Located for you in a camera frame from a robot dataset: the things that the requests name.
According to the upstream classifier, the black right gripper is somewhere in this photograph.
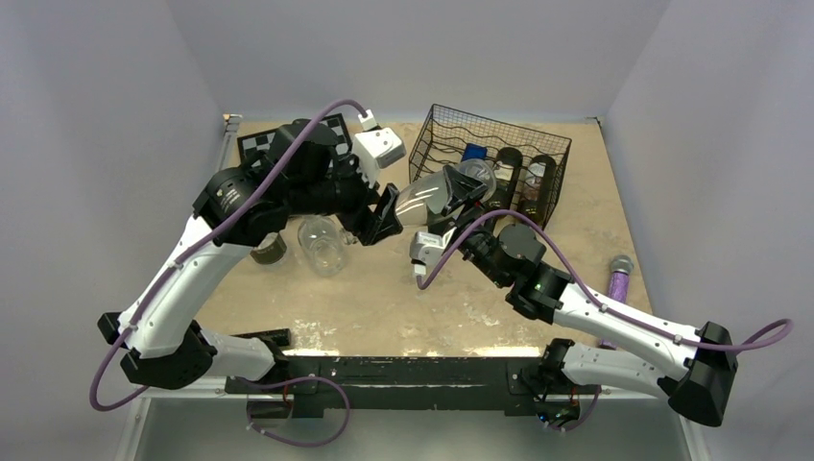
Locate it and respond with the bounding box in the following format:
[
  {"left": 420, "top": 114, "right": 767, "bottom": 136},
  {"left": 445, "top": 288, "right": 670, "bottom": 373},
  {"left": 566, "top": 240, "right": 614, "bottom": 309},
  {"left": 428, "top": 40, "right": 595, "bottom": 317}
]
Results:
[{"left": 426, "top": 164, "right": 509, "bottom": 287}]

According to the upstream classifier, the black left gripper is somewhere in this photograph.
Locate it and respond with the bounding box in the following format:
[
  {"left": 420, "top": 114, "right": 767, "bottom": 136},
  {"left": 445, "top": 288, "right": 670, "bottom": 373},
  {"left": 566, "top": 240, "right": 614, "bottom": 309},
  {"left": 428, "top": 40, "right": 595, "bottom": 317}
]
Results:
[{"left": 287, "top": 147, "right": 403, "bottom": 244}]

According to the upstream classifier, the blue rectangular glass bottle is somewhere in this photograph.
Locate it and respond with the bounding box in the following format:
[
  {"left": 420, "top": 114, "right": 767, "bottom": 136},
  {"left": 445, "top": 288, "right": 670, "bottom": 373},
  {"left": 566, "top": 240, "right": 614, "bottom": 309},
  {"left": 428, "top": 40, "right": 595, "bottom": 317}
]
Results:
[{"left": 462, "top": 143, "right": 488, "bottom": 162}]

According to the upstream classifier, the clear glass bottle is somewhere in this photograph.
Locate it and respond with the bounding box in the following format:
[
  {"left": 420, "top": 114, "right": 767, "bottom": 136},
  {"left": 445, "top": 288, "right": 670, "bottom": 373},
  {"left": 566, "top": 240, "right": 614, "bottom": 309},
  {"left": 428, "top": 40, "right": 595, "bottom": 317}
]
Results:
[{"left": 396, "top": 159, "right": 495, "bottom": 227}]

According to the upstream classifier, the dark green wine bottle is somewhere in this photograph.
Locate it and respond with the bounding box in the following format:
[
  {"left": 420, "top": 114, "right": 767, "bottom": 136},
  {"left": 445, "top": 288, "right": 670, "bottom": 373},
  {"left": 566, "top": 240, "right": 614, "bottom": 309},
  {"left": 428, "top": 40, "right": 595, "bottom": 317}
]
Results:
[{"left": 487, "top": 147, "right": 523, "bottom": 209}]

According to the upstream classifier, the black wire wine rack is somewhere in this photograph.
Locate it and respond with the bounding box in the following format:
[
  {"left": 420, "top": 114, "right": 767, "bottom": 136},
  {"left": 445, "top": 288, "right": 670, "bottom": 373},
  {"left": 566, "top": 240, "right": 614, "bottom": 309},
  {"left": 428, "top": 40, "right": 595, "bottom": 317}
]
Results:
[{"left": 408, "top": 104, "right": 572, "bottom": 227}]

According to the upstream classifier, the clear round flask bottle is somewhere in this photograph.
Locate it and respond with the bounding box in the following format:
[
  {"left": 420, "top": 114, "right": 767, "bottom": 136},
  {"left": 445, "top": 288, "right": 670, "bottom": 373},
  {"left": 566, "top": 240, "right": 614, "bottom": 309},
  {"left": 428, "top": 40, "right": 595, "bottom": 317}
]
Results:
[{"left": 250, "top": 232, "right": 288, "bottom": 266}]

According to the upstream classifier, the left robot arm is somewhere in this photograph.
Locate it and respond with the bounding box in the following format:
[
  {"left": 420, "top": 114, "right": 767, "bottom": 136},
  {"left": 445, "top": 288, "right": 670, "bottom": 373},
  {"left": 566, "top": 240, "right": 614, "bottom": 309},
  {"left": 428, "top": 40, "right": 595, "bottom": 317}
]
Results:
[{"left": 98, "top": 119, "right": 405, "bottom": 393}]

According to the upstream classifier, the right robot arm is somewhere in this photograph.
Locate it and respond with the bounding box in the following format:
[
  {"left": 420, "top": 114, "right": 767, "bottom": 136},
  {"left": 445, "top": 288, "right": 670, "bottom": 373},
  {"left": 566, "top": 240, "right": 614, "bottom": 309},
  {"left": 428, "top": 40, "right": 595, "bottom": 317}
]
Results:
[{"left": 411, "top": 165, "right": 738, "bottom": 427}]

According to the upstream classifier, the round clear bottle silver cap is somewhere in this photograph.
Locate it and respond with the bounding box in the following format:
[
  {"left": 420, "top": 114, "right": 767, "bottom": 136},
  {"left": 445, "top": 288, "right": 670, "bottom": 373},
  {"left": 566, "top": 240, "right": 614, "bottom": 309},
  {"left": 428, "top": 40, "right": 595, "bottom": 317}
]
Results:
[{"left": 298, "top": 215, "right": 357, "bottom": 278}]

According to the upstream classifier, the black white chessboard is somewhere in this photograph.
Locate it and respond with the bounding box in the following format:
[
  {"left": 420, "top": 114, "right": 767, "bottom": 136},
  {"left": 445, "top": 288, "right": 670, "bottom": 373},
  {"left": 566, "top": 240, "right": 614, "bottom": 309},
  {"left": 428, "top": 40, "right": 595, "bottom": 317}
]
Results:
[{"left": 236, "top": 113, "right": 352, "bottom": 171}]

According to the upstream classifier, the purple glitter microphone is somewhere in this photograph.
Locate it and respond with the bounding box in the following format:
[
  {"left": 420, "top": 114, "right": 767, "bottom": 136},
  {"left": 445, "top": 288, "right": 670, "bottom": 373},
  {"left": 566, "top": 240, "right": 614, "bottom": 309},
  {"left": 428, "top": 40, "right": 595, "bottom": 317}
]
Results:
[{"left": 597, "top": 255, "right": 635, "bottom": 352}]

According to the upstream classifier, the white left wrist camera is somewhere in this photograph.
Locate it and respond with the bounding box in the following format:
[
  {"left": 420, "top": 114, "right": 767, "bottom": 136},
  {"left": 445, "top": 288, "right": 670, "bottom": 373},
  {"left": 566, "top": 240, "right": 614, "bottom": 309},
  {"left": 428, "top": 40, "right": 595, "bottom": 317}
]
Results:
[{"left": 353, "top": 109, "right": 406, "bottom": 174}]

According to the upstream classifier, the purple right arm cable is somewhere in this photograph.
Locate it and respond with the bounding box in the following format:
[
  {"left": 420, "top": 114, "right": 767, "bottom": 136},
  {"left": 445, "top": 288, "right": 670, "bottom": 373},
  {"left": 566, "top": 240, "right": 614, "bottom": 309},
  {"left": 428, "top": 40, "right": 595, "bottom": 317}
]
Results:
[{"left": 416, "top": 209, "right": 795, "bottom": 353}]

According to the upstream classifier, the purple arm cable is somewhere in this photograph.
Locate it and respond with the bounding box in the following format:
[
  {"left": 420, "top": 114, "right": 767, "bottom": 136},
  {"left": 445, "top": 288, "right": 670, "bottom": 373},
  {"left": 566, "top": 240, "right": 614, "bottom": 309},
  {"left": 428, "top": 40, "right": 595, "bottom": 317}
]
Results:
[
  {"left": 416, "top": 209, "right": 795, "bottom": 353},
  {"left": 87, "top": 98, "right": 371, "bottom": 413}
]

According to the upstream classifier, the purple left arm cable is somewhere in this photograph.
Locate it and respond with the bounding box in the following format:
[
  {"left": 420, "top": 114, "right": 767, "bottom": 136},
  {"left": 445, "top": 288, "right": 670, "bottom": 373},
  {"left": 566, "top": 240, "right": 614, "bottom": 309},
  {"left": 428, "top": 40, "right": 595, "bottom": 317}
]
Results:
[{"left": 87, "top": 98, "right": 371, "bottom": 413}]

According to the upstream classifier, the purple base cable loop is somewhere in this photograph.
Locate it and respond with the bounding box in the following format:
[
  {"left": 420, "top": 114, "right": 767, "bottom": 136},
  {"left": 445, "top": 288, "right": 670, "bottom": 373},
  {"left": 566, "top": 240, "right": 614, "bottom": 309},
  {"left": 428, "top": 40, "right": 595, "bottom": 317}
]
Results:
[{"left": 244, "top": 375, "right": 351, "bottom": 449}]

